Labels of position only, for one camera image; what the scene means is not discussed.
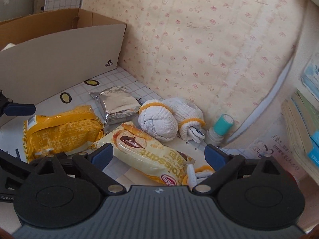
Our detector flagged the white glove orange cuff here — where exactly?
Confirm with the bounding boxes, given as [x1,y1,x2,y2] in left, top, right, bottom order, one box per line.
[182,164,215,189]

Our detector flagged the yellow snack bag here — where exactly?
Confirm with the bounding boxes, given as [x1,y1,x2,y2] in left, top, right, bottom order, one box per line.
[23,105,104,163]

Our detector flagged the silver foil packet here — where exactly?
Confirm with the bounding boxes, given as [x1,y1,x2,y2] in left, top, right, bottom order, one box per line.
[90,86,141,127]

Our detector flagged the teal cap bottle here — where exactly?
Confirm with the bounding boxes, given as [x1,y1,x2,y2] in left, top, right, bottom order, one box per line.
[204,114,234,147]

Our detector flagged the cardboard shoe box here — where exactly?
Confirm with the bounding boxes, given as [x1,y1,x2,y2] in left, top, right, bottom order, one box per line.
[1,9,127,105]

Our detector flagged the stacked books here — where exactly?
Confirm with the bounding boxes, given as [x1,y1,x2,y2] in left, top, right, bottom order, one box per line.
[281,90,318,182]

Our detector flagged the blue illustrated card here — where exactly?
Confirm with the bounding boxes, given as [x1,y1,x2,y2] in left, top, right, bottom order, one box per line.
[301,52,319,100]

